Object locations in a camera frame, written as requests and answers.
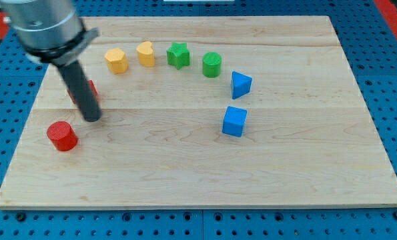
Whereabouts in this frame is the green cylinder block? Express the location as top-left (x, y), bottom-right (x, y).
top-left (202, 52), bottom-right (222, 78)

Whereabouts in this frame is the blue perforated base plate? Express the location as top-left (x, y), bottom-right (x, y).
top-left (0, 0), bottom-right (397, 239)

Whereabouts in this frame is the blue triangle block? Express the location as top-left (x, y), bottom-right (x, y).
top-left (230, 71), bottom-right (252, 99)

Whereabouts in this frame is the green star block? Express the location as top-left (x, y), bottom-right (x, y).
top-left (166, 42), bottom-right (190, 70)

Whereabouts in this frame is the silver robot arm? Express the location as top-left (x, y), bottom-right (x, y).
top-left (0, 0), bottom-right (102, 122)

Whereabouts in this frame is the red block behind rod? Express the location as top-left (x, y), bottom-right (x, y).
top-left (67, 80), bottom-right (98, 105)

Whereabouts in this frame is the light wooden board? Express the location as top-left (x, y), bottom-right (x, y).
top-left (0, 15), bottom-right (397, 211)

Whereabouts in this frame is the red cylinder block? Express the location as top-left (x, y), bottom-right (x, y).
top-left (47, 121), bottom-right (78, 151)

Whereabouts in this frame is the yellow hexagon block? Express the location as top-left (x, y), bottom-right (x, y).
top-left (104, 48), bottom-right (129, 74)

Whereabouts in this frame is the yellow heart block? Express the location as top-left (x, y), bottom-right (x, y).
top-left (136, 41), bottom-right (155, 67)

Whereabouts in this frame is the blue cube block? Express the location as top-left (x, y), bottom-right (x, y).
top-left (222, 106), bottom-right (248, 137)

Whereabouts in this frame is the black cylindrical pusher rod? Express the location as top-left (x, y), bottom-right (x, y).
top-left (57, 61), bottom-right (102, 122)

